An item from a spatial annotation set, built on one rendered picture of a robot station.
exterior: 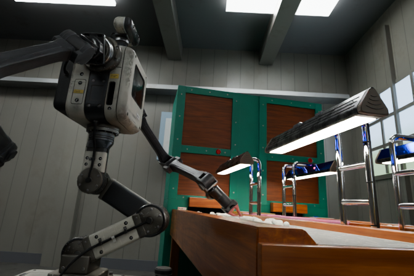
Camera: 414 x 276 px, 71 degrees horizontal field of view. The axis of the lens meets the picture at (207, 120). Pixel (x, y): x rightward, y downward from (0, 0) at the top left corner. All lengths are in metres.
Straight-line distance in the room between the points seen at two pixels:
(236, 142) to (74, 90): 1.54
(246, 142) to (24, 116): 3.38
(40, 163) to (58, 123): 0.59
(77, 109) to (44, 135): 3.39
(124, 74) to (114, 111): 0.16
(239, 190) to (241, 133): 0.48
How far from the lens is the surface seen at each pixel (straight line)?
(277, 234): 0.59
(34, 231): 4.54
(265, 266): 0.56
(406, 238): 0.90
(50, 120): 4.69
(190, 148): 2.41
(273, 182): 2.59
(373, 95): 0.85
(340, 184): 1.19
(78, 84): 1.33
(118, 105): 1.24
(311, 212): 2.72
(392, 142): 1.37
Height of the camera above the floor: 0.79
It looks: 16 degrees up
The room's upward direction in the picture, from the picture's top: 3 degrees clockwise
